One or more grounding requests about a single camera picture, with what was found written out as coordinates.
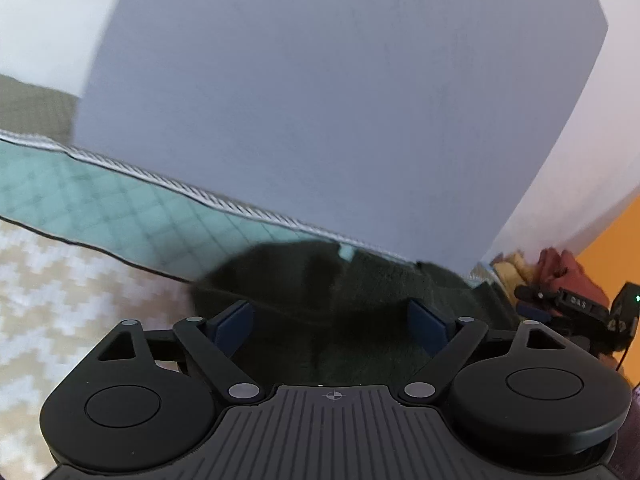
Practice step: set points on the dark green knit sweater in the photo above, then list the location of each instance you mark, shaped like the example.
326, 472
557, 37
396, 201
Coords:
360, 310

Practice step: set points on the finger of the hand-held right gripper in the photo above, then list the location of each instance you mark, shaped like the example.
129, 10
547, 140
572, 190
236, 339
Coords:
531, 312
535, 293

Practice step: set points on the yellow cloth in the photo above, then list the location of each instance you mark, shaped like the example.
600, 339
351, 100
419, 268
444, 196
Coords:
510, 267

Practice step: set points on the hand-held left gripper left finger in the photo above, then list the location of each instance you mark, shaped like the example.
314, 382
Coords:
231, 327

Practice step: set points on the dark red cloth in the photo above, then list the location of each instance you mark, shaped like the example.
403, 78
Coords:
565, 267

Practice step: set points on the light blue headboard panel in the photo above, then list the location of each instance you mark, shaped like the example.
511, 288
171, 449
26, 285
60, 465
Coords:
325, 100

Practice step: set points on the olive grey cloth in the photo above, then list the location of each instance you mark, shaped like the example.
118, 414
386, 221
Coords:
35, 110

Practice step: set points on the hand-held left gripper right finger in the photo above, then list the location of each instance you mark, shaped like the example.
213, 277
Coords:
425, 325

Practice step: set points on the patterned patchwork quilt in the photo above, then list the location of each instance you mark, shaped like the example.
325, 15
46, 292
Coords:
50, 285

